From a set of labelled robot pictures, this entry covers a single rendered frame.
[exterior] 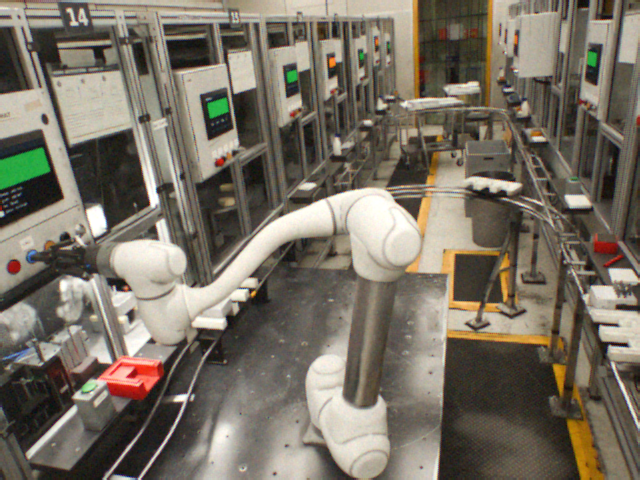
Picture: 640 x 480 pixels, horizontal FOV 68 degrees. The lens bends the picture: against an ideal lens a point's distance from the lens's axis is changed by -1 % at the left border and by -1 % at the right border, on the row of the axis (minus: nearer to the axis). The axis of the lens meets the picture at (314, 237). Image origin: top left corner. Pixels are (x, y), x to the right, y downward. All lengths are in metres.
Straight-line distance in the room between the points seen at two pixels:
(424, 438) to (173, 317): 0.89
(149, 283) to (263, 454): 0.74
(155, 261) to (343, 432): 0.66
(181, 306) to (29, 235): 0.47
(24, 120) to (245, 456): 1.17
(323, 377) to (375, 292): 0.42
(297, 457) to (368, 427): 0.36
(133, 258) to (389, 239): 0.59
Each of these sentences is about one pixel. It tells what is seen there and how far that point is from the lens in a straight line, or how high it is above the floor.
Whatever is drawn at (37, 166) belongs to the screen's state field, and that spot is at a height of 1.64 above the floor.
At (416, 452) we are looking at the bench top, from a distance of 1.63.
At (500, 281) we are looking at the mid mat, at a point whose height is 0.01.
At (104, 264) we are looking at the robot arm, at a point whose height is 1.43.
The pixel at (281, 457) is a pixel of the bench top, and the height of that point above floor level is 0.68.
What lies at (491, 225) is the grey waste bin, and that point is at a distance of 4.38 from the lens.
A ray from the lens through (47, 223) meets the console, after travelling 1.51.
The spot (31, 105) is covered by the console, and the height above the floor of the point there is 1.79.
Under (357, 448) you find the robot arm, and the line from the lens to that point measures 1.34.
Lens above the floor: 1.89
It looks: 23 degrees down
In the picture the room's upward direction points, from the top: 6 degrees counter-clockwise
